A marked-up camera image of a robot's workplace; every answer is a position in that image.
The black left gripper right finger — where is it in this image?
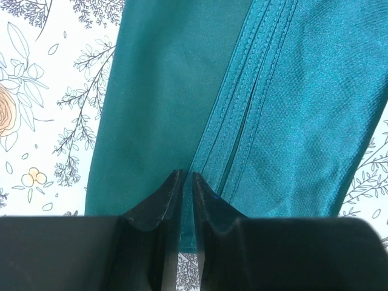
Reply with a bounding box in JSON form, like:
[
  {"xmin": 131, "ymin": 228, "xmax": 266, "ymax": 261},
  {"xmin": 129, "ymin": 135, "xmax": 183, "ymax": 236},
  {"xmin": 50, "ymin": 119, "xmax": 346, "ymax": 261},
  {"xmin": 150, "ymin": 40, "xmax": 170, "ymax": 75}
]
[{"xmin": 192, "ymin": 173, "xmax": 387, "ymax": 290}]

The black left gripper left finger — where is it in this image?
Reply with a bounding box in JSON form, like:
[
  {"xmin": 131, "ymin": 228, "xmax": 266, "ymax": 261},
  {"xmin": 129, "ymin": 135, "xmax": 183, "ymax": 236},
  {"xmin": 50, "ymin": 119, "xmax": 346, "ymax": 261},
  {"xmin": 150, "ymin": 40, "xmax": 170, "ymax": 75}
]
[{"xmin": 1, "ymin": 170, "xmax": 184, "ymax": 290}]

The teal cloth napkin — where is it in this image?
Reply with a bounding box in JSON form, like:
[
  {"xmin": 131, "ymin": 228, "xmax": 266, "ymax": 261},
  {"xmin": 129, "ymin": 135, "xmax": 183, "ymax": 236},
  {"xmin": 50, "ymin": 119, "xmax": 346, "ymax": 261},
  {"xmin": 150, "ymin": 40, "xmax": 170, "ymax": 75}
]
[{"xmin": 85, "ymin": 1, "xmax": 387, "ymax": 252}]

